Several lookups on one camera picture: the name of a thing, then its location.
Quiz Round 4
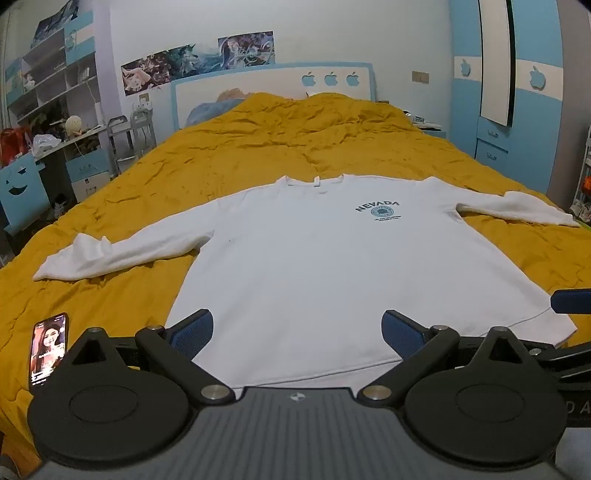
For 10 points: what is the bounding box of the white blue bed headboard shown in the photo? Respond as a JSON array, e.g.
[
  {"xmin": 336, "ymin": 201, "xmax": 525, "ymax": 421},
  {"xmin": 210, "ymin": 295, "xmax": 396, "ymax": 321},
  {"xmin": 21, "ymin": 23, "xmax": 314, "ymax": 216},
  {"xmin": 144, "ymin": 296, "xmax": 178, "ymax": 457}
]
[{"xmin": 171, "ymin": 62, "xmax": 376, "ymax": 133}]

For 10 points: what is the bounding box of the blue pillow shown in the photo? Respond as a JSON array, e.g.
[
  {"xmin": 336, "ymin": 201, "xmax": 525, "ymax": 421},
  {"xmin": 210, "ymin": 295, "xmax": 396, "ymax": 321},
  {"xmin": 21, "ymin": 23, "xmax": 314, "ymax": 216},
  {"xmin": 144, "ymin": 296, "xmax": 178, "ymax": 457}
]
[{"xmin": 185, "ymin": 99, "xmax": 245, "ymax": 128}]

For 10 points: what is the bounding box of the white printed sweatshirt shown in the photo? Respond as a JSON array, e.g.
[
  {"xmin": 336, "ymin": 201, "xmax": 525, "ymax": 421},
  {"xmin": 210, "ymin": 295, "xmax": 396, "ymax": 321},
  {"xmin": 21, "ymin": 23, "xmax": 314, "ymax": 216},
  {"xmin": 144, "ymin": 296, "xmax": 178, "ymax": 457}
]
[{"xmin": 32, "ymin": 174, "xmax": 581, "ymax": 389}]

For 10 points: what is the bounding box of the white blue bookshelf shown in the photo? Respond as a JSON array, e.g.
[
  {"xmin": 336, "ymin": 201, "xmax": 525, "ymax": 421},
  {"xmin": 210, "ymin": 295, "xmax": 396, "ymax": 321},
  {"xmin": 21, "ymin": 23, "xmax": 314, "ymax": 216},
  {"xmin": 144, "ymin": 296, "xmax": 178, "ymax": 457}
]
[{"xmin": 4, "ymin": 11, "xmax": 101, "ymax": 126}]

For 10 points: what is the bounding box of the grey chair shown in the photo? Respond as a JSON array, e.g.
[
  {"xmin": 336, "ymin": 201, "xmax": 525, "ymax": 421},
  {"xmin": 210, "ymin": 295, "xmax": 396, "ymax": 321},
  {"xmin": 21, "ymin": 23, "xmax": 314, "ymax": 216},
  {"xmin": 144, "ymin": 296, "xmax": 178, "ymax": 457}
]
[{"xmin": 106, "ymin": 111, "xmax": 158, "ymax": 180}]

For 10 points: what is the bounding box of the blue nightstand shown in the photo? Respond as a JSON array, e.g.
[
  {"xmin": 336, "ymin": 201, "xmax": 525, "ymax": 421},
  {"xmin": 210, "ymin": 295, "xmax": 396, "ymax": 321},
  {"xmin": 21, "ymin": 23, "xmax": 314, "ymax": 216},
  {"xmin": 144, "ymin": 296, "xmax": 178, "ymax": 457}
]
[{"xmin": 406, "ymin": 111, "xmax": 448, "ymax": 140}]

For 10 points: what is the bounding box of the red bag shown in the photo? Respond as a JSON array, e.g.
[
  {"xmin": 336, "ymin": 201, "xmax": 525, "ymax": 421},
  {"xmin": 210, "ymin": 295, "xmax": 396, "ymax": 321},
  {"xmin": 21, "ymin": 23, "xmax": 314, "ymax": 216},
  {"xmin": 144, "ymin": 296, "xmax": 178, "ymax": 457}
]
[{"xmin": 0, "ymin": 128, "xmax": 32, "ymax": 168}]

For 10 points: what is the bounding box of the wardrobe mirror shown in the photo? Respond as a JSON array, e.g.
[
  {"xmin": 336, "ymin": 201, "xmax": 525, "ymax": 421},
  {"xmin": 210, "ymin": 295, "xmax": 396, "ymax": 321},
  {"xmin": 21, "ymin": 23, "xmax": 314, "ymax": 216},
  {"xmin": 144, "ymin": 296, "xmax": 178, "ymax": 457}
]
[{"xmin": 478, "ymin": 0, "xmax": 516, "ymax": 127}]

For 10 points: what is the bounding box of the white blue desk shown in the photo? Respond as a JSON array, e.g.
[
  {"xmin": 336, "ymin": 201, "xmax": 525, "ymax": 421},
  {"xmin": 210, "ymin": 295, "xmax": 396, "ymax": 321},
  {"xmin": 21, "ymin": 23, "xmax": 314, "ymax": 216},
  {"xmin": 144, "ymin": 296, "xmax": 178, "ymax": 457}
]
[{"xmin": 31, "ymin": 124, "xmax": 115, "ymax": 205}]

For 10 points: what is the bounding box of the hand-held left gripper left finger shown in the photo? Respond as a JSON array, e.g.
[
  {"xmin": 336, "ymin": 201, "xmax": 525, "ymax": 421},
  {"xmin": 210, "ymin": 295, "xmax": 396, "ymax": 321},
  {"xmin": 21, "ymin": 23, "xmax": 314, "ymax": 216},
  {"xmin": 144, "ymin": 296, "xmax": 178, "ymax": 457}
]
[{"xmin": 69, "ymin": 308, "xmax": 234, "ymax": 404}]

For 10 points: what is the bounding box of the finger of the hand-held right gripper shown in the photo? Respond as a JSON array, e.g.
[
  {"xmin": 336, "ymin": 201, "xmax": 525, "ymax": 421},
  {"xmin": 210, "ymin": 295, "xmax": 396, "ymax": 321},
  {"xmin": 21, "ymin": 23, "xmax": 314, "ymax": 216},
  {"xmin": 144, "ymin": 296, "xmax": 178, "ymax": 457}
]
[
  {"xmin": 529, "ymin": 342, "xmax": 591, "ymax": 371},
  {"xmin": 550, "ymin": 288, "xmax": 591, "ymax": 317}
]

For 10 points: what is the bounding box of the blue chair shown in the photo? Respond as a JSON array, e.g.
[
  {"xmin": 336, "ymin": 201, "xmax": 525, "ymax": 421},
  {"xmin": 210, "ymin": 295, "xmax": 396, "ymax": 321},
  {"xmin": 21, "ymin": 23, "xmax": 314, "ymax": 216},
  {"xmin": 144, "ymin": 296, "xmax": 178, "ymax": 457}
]
[{"xmin": 0, "ymin": 154, "xmax": 52, "ymax": 252}]

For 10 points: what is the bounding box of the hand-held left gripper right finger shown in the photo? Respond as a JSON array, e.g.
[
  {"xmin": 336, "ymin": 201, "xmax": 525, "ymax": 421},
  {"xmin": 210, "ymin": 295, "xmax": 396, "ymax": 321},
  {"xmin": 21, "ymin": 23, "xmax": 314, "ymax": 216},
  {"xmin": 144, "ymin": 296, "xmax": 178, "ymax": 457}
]
[{"xmin": 357, "ymin": 309, "xmax": 528, "ymax": 403}]

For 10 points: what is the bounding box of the blue white wardrobe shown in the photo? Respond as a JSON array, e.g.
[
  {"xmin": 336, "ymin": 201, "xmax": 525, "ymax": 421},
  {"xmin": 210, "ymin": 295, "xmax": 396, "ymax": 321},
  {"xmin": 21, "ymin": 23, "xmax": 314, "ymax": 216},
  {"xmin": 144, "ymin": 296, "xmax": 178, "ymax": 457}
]
[{"xmin": 449, "ymin": 0, "xmax": 568, "ymax": 197}]

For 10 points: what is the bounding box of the black smartphone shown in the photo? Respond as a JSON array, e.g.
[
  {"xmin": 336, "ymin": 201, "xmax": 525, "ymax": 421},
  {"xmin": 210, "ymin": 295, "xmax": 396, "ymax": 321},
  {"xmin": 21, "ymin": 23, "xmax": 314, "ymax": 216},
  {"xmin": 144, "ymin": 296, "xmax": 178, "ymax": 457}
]
[{"xmin": 28, "ymin": 312, "xmax": 69, "ymax": 392}]

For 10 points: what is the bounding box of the white plastic bag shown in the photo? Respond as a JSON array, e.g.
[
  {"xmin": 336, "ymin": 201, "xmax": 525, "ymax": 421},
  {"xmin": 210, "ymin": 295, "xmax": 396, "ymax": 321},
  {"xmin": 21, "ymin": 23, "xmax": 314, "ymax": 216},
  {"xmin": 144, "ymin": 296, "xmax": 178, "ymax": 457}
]
[{"xmin": 31, "ymin": 133, "xmax": 64, "ymax": 158}]

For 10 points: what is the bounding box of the small anime wall poster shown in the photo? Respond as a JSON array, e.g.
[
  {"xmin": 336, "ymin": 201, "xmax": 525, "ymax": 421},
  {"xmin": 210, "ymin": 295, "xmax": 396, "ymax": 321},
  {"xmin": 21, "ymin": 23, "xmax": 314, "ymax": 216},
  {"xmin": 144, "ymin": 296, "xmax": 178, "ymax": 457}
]
[{"xmin": 217, "ymin": 31, "xmax": 276, "ymax": 70}]

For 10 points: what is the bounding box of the white storage rack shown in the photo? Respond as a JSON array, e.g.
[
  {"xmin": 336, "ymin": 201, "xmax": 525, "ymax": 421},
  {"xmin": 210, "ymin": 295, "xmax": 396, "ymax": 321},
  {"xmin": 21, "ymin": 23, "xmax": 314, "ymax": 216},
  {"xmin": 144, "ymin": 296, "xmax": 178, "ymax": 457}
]
[{"xmin": 569, "ymin": 124, "xmax": 591, "ymax": 223}]

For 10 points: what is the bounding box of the yellow quilted blanket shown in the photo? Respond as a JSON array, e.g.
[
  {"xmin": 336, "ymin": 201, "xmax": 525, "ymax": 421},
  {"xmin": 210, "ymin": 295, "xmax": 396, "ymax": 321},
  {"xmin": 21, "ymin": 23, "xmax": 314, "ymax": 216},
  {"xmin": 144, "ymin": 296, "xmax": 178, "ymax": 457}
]
[{"xmin": 0, "ymin": 92, "xmax": 591, "ymax": 464}]

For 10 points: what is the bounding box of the long anime wall poster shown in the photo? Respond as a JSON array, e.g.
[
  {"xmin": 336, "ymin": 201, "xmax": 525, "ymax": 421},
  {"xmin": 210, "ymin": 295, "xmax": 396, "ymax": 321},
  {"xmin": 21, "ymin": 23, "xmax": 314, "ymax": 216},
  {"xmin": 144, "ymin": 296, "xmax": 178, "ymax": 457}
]
[{"xmin": 121, "ymin": 43, "xmax": 221, "ymax": 97}]

